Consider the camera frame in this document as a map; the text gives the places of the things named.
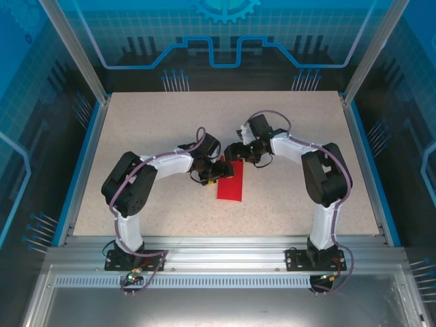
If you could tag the red square paper sheet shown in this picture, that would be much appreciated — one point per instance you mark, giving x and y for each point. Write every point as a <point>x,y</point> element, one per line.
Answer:
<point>231,190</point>

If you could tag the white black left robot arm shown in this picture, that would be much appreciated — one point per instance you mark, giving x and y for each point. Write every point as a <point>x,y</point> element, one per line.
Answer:
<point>170,165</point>

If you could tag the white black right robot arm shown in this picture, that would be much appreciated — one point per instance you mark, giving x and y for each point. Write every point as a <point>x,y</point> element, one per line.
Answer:
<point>289,146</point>

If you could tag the steel bottom panel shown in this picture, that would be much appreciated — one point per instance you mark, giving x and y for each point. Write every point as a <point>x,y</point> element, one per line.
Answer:
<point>221,306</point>

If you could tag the aluminium frame beam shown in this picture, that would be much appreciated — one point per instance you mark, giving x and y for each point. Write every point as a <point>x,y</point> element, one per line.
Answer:
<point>221,252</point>

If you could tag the aluminium blue side rail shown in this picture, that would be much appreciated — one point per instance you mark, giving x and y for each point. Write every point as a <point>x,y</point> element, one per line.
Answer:
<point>357,136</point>
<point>86,170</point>

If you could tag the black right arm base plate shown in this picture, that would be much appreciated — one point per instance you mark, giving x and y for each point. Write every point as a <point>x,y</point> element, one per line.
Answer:
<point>294,259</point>

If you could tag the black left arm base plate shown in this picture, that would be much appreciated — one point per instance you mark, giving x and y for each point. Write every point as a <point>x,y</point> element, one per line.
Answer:
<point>112,260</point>

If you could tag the aluminium upright post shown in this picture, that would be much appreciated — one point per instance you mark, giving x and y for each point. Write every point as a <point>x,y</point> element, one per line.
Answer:
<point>76,54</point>
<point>374,54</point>

